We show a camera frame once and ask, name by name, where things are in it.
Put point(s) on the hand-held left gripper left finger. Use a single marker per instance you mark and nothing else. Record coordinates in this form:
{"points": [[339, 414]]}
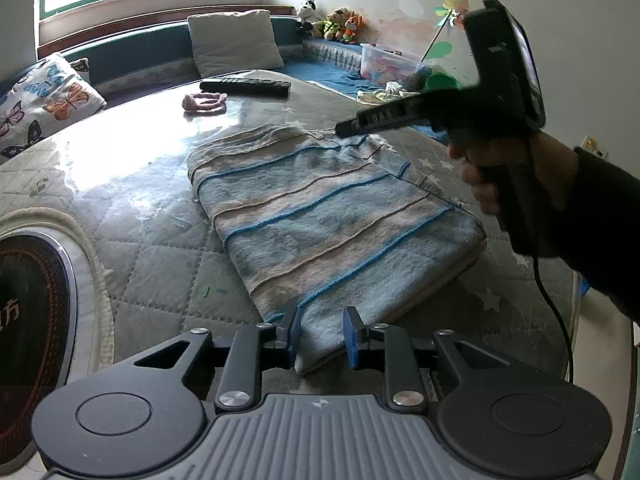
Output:
{"points": [[295, 332]]}

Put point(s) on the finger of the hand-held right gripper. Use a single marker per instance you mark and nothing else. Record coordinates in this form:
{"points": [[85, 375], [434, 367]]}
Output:
{"points": [[385, 115]]}

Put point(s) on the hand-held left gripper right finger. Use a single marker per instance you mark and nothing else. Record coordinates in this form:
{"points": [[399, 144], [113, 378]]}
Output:
{"points": [[352, 340]]}

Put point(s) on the blue striped towel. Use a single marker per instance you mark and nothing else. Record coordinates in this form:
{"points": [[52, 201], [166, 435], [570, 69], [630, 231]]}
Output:
{"points": [[325, 220]]}

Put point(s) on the person's right forearm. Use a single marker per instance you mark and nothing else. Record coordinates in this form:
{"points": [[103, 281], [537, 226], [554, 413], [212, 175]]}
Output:
{"points": [[600, 220]]}

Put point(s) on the person's right hand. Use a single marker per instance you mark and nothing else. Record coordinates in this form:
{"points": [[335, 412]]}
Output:
{"points": [[475, 180]]}

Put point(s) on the pale yellow cloth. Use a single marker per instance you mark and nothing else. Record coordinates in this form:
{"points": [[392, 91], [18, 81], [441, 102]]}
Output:
{"points": [[382, 94]]}

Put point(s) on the clear plastic storage box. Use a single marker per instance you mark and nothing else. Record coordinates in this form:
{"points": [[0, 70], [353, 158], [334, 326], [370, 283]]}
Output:
{"points": [[390, 62]]}

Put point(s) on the colourful pinwheel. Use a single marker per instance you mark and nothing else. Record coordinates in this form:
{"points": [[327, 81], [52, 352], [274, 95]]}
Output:
{"points": [[452, 10]]}

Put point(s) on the orange fox plush toy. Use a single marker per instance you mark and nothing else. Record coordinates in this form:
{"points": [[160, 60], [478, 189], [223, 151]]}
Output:
{"points": [[352, 27]]}

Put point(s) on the striped tiger plush toy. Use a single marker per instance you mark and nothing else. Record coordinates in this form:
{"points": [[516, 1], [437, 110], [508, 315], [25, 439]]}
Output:
{"points": [[336, 22]]}

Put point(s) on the panda plush toy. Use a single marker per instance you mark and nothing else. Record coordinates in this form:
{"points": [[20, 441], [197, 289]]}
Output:
{"points": [[306, 15]]}

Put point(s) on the black remote control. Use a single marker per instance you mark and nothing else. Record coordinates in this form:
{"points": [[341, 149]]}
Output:
{"points": [[245, 85]]}

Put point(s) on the plain grey cushion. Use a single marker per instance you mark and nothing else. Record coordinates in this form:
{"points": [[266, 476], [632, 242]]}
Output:
{"points": [[235, 45]]}

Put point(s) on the blue sofa bench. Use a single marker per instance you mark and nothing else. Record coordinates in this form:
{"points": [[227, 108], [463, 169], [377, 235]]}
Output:
{"points": [[150, 55]]}

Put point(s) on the butterfly print cushion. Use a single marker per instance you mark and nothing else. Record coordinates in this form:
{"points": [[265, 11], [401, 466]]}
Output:
{"points": [[45, 100]]}

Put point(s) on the wall socket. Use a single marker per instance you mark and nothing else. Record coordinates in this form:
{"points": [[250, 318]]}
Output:
{"points": [[595, 146]]}

